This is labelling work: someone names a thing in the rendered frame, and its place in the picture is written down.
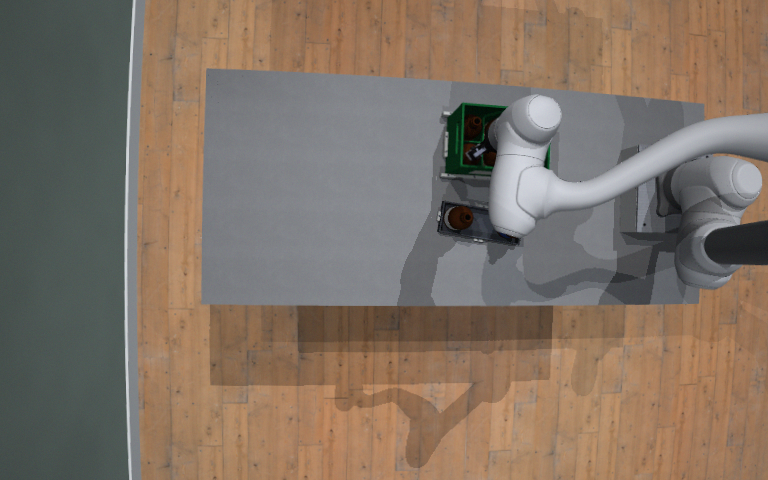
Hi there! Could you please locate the green bottle crate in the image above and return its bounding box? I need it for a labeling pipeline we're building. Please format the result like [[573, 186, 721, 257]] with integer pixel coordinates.
[[445, 103, 508, 176]]

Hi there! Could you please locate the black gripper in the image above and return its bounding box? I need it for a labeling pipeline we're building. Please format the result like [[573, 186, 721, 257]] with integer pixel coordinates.
[[465, 128, 497, 161]]

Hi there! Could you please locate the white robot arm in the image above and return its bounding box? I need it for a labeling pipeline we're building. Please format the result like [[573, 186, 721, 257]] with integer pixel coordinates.
[[488, 94, 768, 290]]

